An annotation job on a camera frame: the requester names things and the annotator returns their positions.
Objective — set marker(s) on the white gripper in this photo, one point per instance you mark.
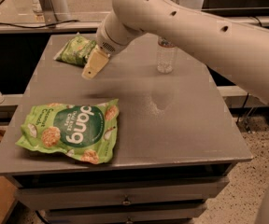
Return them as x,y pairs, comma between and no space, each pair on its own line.
106,41

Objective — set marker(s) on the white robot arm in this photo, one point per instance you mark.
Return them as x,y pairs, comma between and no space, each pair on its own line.
237,51

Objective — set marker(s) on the green jalapeno chip bag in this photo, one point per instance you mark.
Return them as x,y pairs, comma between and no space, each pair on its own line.
76,51

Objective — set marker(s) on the green Dang rice chips bag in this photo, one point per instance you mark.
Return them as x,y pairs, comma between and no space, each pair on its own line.
86,133

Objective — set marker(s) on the clear plastic water bottle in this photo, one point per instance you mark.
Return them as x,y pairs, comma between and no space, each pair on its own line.
166,56

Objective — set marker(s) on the grey drawer cabinet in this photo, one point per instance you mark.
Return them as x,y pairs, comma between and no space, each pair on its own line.
173,126

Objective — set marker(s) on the lower drawer with knob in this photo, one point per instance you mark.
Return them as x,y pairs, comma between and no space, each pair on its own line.
133,214

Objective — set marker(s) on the drawer with knob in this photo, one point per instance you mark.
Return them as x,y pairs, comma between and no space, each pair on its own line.
110,194
133,214

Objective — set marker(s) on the upper drawer with knob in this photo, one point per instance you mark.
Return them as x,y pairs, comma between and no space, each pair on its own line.
110,194

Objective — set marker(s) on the grey metal rail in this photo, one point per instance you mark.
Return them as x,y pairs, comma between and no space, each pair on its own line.
82,26

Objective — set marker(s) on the grey metal post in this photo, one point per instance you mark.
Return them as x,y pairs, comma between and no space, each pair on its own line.
53,11

